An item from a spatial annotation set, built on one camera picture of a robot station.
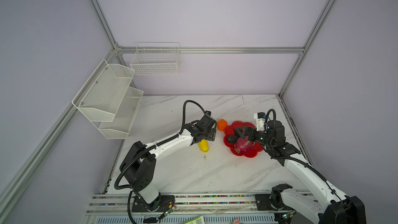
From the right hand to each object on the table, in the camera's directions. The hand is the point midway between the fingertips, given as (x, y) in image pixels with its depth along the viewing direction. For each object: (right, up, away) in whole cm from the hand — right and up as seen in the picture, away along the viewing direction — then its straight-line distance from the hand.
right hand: (241, 128), depth 79 cm
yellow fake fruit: (-20, -12, +10) cm, 25 cm away
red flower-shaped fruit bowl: (-2, -3, +19) cm, 19 cm away
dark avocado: (-3, -7, +11) cm, 14 cm away
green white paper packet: (-22, -39, -13) cm, 46 cm away
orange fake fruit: (-8, 0, +19) cm, 21 cm away
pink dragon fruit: (+3, -10, +7) cm, 13 cm away
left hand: (-18, -3, +7) cm, 19 cm away
